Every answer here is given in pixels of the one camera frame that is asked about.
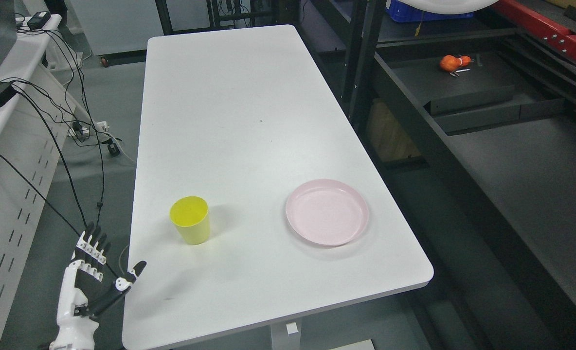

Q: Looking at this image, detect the dark metal shelf rack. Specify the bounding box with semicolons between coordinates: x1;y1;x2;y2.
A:
302;0;576;350

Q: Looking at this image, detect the pink plastic plate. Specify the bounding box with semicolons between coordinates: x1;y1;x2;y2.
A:
285;179;369;247

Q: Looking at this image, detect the white perforated side desk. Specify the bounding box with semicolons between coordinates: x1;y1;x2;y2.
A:
0;31;89;341

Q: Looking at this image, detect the black charger brick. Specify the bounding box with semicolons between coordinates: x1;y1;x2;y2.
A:
26;11;52;30

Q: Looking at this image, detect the orange toy on shelf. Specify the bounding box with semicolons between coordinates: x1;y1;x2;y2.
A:
439;55;473;77

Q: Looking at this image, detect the black cable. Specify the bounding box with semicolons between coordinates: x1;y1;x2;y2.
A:
0;29;123;282

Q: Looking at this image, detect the blue plastic crate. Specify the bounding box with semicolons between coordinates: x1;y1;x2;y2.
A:
386;0;474;23

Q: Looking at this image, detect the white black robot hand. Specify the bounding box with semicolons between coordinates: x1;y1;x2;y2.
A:
46;222;146;350

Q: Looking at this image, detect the white table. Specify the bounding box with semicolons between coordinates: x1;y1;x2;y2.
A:
122;25;434;350

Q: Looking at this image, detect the yellow plastic cup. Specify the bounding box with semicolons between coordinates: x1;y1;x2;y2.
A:
169;196;210;245

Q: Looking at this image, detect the white power strip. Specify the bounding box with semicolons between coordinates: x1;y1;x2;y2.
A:
67;121;110;142

